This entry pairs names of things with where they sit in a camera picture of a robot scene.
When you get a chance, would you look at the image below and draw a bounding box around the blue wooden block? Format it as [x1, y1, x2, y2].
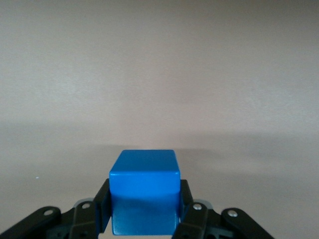
[109, 149, 181, 237]

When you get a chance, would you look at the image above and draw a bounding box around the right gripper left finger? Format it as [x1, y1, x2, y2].
[0, 178, 112, 239]

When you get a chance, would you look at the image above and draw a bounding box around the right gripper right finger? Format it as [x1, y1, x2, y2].
[171, 179, 275, 239]

